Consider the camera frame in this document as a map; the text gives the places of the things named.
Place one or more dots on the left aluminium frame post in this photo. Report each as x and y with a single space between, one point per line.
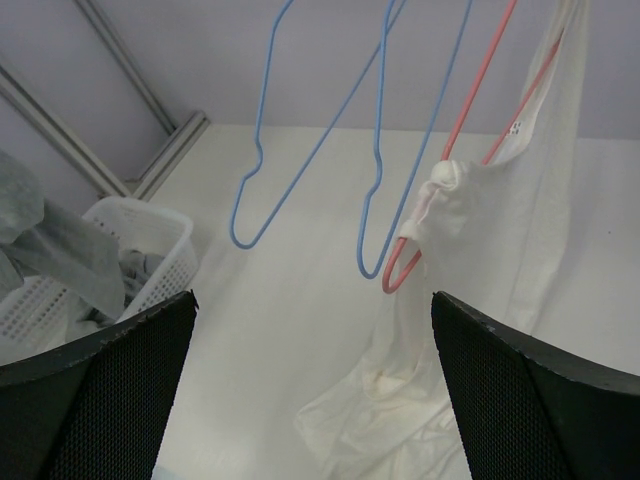
78 110

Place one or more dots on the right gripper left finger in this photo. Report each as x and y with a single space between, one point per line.
97 407

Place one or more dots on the pink wire hanger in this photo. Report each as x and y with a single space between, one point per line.
389 285

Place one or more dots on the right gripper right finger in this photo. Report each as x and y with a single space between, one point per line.
528 410

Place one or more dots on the grey tank top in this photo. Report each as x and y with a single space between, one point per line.
40 238
136 269

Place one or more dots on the white tank top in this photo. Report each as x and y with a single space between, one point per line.
492 230

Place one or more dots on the white plastic basket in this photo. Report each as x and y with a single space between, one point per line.
43 314

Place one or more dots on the light blue wire hanger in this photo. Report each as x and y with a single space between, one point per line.
257 135

